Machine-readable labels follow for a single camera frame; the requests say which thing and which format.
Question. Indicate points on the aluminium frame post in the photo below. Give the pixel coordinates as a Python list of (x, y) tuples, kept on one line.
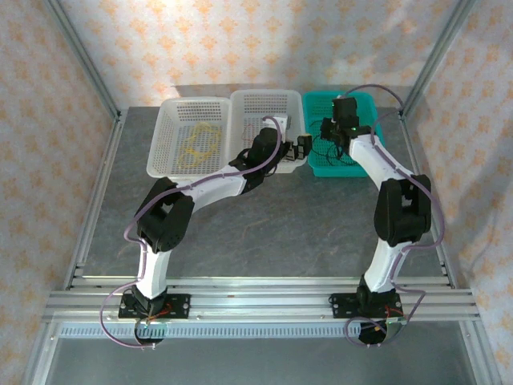
[(84, 56), (436, 56)]

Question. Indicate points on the left black-and-white robot arm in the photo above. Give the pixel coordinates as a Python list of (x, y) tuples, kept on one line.
[(154, 272)]

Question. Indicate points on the clear white perforated basket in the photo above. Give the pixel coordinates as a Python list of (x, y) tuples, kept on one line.
[(168, 132)]

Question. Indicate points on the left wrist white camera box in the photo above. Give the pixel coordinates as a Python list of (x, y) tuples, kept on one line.
[(283, 122)]

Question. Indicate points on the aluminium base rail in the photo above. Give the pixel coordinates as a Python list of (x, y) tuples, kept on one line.
[(260, 301)]

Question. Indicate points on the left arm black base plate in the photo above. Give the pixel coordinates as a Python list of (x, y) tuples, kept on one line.
[(180, 306)]

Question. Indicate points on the teal perforated plastic basket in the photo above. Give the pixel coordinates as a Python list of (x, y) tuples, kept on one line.
[(316, 108)]

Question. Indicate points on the right black-and-white robot arm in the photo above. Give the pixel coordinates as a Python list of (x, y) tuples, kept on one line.
[(380, 268)]

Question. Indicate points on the milky white perforated basket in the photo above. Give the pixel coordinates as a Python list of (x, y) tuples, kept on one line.
[(264, 104)]

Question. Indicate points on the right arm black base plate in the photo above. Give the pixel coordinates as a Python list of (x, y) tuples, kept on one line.
[(340, 306)]

